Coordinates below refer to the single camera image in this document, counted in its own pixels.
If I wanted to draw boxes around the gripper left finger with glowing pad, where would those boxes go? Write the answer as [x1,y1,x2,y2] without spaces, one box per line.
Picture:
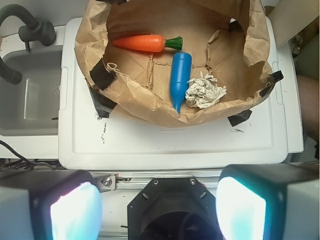
[0,169,103,240]

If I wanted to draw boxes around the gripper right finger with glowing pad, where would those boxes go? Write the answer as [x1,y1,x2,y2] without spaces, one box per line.
[215,163,320,240]

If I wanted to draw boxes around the orange toy carrot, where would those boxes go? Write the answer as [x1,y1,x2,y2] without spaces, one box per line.
[112,34,183,53]

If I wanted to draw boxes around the grey toy sink basin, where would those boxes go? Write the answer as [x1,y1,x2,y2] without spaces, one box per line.
[0,45,63,137]

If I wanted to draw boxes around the crumpled white paper ball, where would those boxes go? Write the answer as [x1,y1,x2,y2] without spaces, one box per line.
[185,71,227,109]

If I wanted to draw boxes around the blue plastic toy bottle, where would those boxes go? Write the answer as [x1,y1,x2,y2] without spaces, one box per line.
[169,52,192,114]

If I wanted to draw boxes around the brown paper bag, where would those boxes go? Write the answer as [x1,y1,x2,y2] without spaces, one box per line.
[75,0,283,128]

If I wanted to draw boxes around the dark grey toy faucet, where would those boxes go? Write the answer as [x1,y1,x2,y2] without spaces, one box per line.
[0,4,56,85]

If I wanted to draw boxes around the black cable on left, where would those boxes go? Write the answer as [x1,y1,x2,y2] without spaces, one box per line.
[0,139,62,171]

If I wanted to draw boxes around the aluminium frame rail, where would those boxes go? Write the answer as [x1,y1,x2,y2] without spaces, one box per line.
[90,168,222,193]

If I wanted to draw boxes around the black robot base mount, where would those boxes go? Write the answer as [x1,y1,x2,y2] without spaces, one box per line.
[127,178,224,240]

